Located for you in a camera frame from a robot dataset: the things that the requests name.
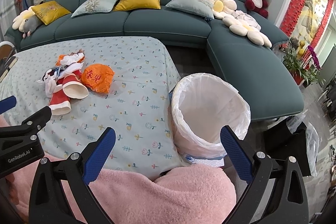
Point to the white round side table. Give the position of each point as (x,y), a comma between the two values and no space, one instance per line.
(8,58)

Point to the red white paper cup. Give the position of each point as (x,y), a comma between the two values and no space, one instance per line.
(60,102)
(73,87)

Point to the white flower pillow lower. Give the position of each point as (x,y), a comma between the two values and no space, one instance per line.
(242,24)

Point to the grey mouse plush toy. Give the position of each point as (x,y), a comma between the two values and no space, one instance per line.
(31,24)

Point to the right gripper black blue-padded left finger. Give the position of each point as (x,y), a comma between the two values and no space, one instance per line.
(48,201)

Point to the left yellow cushion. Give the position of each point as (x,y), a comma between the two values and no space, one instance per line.
(49,11)

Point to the white lined trash bin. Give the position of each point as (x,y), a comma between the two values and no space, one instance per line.
(201,105)

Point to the left pale blue cushion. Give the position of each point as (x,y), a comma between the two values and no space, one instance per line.
(94,7)

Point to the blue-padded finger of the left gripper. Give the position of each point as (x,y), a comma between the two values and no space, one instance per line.
(7,104)

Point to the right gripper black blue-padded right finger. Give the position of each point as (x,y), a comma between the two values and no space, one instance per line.
(287,202)

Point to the potted flowers plant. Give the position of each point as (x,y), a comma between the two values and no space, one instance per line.
(302,62)

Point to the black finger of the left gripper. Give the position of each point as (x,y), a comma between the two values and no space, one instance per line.
(38,120)

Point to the light blue floral tablecloth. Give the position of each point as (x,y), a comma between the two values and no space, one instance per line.
(137,106)

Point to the white flower pillow upper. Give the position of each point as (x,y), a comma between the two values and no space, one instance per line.
(223,8)

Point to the white flower pillow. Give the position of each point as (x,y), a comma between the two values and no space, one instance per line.
(242,24)
(223,8)

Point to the pale blue cushion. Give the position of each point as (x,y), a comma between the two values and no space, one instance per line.
(94,7)
(202,8)

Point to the teal sectional sofa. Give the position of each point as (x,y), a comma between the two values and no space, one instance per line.
(255,71)

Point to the right pale blue cushion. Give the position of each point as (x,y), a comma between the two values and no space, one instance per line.
(202,8)

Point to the orange plastic bag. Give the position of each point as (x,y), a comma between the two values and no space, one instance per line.
(98,77)

